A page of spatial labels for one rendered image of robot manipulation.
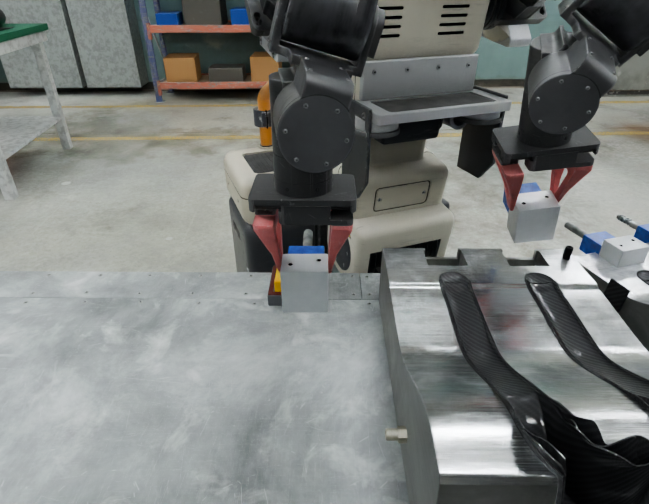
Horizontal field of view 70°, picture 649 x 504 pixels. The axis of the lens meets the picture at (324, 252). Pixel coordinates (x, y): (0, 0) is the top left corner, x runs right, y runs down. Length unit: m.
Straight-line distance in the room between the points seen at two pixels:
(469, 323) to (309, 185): 0.25
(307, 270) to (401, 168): 0.49
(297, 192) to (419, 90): 0.46
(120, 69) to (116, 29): 0.40
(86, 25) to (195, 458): 5.62
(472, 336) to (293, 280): 0.21
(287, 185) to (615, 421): 0.33
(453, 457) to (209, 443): 0.27
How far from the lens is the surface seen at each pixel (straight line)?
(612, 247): 0.80
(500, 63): 6.29
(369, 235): 0.89
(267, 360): 0.61
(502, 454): 0.38
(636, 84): 6.51
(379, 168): 0.91
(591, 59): 0.48
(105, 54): 5.95
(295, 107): 0.33
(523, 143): 0.59
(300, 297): 0.50
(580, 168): 0.60
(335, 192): 0.45
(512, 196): 0.61
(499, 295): 0.60
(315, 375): 0.59
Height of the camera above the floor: 1.22
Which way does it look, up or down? 31 degrees down
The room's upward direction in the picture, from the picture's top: straight up
